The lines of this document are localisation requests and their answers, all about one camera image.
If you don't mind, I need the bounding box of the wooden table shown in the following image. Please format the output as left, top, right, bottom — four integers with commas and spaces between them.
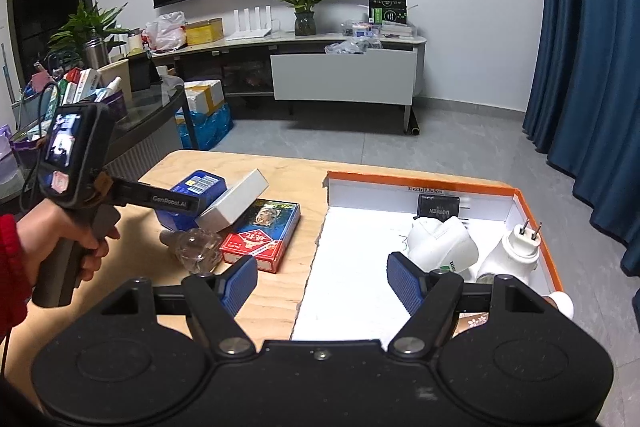
8, 148, 572, 348

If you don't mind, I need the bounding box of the red blue card box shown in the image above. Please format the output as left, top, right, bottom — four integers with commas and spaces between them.
220, 198, 300, 273

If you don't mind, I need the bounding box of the purple box of items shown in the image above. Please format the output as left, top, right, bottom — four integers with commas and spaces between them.
9, 67, 131, 164

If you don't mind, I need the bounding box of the yellow box on cabinet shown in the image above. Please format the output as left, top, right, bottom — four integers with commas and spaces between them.
184, 17, 224, 46

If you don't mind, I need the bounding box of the black green display box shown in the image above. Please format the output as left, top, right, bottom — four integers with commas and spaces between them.
368, 0, 408, 25

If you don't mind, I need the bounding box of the white router with antennas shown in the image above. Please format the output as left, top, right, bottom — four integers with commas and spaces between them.
228, 5, 272, 40

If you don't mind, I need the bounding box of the potted plant at left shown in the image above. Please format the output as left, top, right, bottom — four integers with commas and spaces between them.
48, 0, 131, 58

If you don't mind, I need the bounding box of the dark round side table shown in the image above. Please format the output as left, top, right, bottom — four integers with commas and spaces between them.
0, 76, 194, 208

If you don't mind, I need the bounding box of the red white plastic bag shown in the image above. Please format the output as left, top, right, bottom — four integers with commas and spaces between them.
142, 11, 186, 53

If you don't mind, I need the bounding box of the blue cardboard box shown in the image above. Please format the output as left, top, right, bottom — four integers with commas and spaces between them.
155, 170, 227, 232

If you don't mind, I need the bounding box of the person's left hand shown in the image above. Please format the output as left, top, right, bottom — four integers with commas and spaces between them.
16, 199, 110, 286

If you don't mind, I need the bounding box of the white plug adapter with prongs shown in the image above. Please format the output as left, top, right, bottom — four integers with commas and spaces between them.
476, 221, 541, 284

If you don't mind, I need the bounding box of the blue bag on floor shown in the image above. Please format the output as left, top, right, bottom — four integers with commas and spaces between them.
175, 103, 233, 150

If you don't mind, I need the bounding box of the cardboard box on floor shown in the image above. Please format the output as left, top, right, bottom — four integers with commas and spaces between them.
184, 79, 226, 116

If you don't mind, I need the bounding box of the white cardboard box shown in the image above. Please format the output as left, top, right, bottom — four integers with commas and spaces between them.
196, 169, 269, 233

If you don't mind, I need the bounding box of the small black box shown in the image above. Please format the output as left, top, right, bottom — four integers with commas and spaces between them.
416, 194, 460, 222

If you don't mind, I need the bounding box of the orange rimmed white tray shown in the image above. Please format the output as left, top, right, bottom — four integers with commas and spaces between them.
291, 171, 563, 343

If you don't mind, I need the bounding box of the blue curtain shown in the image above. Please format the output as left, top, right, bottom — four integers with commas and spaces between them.
524, 0, 639, 277

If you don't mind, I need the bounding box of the white tv cabinet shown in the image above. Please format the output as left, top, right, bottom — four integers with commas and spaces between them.
153, 31, 426, 135

